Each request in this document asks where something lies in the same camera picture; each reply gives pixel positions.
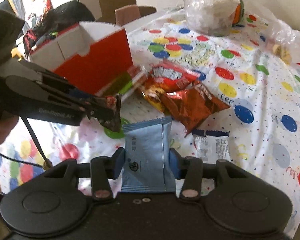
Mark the wooden chair with pink towel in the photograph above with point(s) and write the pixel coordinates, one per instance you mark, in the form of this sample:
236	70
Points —
144	11

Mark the person's left hand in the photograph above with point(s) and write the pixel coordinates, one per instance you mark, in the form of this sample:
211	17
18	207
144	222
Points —
6	127

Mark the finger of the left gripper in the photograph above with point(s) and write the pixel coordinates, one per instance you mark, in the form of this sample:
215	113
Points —
32	96
61	91

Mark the dark brown candy packet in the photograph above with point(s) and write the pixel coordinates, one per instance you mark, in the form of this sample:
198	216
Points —
107	111

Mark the white blue cookie packet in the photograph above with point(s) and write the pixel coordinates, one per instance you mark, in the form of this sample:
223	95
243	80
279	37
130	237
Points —
211	145

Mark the pink towel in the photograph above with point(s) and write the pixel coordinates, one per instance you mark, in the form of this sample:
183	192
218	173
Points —
126	14

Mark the light blue snack packet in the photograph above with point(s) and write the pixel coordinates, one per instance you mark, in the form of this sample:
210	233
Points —
146	168

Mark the large clear plastic bag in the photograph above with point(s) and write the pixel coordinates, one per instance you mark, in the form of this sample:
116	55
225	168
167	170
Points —
210	17

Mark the brown foil oreo bag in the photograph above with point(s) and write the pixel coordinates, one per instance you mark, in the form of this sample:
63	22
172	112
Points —
192	106

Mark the red and white cardboard box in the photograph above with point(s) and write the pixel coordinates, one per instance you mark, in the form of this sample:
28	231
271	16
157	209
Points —
89	55

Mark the balloon birthday tablecloth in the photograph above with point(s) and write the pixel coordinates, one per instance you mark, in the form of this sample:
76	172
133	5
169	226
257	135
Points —
262	91

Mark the green snack bar packet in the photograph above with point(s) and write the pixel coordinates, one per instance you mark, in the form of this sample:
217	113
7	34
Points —
128	82

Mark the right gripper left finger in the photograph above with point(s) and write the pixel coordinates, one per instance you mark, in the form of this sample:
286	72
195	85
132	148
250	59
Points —
100	170

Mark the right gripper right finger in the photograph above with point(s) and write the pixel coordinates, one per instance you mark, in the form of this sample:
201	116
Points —
192	170

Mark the red crispy noodle snack bag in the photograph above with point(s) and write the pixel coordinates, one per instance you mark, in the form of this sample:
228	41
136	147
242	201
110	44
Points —
166	77

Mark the black clothing pile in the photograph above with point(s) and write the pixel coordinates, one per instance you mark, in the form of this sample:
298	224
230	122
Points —
56	20

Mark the small clear bag with pastries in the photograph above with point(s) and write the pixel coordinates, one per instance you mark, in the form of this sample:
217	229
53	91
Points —
283	42

